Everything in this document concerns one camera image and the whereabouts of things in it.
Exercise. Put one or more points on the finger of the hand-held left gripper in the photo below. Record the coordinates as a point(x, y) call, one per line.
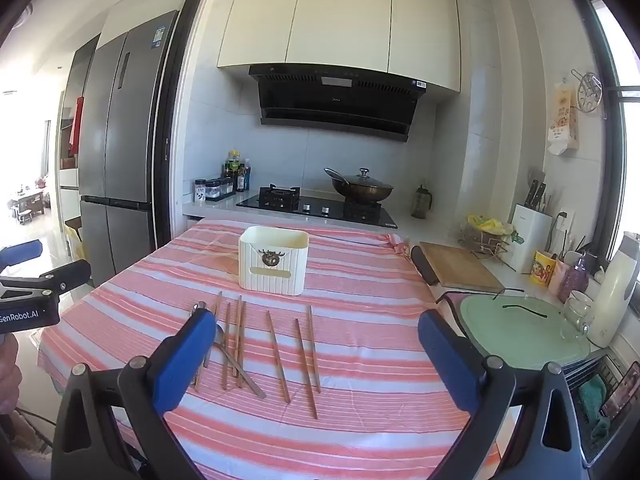
point(22, 252)
point(70, 272)

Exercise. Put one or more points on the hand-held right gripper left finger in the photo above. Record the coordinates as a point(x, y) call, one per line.
point(182, 360)

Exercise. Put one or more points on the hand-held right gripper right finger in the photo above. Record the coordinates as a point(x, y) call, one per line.
point(450, 360)

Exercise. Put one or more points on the white ribbed utensil holder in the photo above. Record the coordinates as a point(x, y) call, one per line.
point(280, 270)

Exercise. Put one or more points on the person's left hand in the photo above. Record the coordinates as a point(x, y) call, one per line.
point(6, 370)

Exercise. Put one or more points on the pink mat with black rim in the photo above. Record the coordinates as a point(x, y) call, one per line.
point(452, 307)

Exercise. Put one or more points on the green round board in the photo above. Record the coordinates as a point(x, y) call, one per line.
point(515, 335)

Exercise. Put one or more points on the wooden cutting board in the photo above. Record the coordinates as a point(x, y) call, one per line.
point(460, 267)

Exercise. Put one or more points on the pink striped tablecloth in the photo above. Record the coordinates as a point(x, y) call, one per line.
point(360, 280)

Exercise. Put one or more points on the yellow printed cup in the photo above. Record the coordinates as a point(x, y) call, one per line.
point(542, 270)

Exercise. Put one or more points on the pink cup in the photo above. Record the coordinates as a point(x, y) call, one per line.
point(556, 280)

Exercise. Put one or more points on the clear glass mug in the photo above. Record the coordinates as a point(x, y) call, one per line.
point(575, 315)

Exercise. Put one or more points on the yellow plastic bag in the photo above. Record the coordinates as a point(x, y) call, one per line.
point(487, 224)

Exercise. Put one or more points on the white knife block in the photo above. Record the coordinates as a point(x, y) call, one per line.
point(527, 240)

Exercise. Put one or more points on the purple bottle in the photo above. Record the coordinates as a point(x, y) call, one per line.
point(575, 280)

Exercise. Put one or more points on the grey steel refrigerator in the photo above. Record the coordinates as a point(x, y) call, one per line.
point(130, 135)

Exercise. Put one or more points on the green cloth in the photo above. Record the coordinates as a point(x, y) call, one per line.
point(595, 405)

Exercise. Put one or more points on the white label spice jar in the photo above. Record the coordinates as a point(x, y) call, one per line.
point(200, 192)

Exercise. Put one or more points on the dark spice jar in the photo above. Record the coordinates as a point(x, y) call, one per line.
point(226, 187)
point(212, 191)

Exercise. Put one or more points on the smartphone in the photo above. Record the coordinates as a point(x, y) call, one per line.
point(622, 390)

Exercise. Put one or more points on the white thermos bottle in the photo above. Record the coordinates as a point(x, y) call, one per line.
point(615, 300)

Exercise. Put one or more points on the dark metal wok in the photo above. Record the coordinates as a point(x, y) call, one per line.
point(362, 195)

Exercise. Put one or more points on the dark sauce bottle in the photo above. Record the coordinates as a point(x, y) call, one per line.
point(241, 177)

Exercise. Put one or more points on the green cap sauce bottle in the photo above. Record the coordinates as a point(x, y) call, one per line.
point(233, 167)

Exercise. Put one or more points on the black gas stove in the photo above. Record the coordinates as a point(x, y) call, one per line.
point(320, 208)

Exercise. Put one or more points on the glass wok lid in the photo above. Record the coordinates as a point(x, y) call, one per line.
point(363, 180)

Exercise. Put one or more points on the printed paper bag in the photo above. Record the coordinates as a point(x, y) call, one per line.
point(562, 120)

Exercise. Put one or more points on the black range hood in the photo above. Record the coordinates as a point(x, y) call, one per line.
point(335, 105)

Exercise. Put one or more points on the black door frame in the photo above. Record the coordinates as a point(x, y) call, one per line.
point(170, 135)

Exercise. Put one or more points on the wall power outlet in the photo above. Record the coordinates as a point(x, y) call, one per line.
point(564, 227)

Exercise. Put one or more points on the dark window frame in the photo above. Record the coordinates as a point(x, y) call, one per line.
point(607, 160)

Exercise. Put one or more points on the white wall cabinet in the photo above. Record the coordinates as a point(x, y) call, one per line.
point(340, 20)

